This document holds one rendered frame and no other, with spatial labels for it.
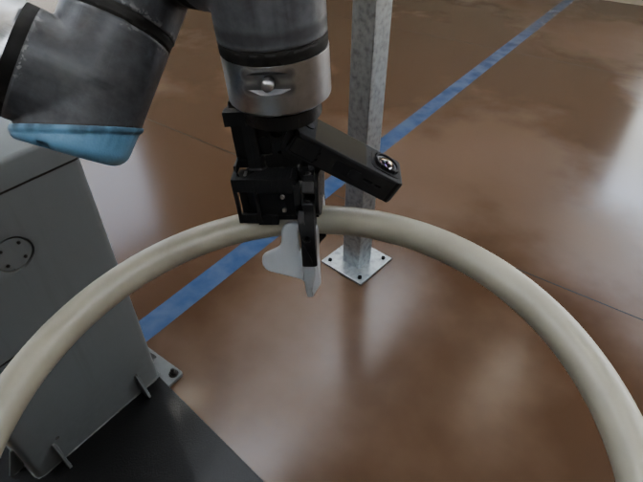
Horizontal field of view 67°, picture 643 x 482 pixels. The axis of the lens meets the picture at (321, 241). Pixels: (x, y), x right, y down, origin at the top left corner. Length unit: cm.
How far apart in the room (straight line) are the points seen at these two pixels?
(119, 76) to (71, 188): 75
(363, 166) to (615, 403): 27
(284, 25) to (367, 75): 112
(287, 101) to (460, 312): 149
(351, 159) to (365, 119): 111
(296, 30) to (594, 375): 33
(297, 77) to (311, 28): 4
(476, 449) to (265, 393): 62
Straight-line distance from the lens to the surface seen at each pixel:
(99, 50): 43
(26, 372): 46
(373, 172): 45
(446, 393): 160
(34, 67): 42
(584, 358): 42
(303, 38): 39
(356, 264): 189
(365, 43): 148
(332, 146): 44
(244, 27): 39
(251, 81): 40
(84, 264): 126
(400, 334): 171
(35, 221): 115
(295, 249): 50
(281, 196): 46
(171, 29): 46
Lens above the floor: 131
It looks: 40 degrees down
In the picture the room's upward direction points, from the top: straight up
